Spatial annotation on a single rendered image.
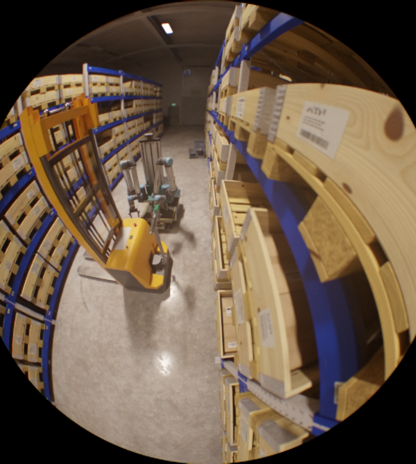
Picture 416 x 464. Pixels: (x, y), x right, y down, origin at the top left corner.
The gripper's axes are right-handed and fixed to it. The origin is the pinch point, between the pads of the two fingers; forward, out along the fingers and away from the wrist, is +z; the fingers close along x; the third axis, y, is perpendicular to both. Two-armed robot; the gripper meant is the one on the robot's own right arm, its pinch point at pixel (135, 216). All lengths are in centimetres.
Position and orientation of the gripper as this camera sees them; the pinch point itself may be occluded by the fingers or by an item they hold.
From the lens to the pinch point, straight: 242.8
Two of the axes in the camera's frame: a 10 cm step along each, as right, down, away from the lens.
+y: -1.2, -4.4, 8.9
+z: 1.0, 8.9, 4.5
